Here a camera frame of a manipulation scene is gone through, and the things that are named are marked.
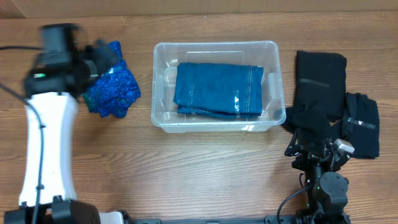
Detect blue sequin cloth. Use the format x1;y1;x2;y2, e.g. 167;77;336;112
83;40;141;118

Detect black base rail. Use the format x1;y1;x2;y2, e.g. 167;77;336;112
99;212;295;224

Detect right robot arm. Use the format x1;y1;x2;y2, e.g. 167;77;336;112
284;128;354;224

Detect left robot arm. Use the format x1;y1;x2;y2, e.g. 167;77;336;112
4;23;126;224

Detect black folded garment right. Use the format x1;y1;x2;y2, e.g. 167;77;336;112
331;93;380;159

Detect clear plastic storage bin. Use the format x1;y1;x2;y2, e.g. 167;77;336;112
151;40;286;133

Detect small black garment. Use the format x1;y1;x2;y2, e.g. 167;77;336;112
282;103;332;145

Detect large black folded garment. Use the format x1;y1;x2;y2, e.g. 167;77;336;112
294;50;347;122

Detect blue denim jeans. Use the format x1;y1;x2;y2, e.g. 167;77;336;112
173;62;264;119

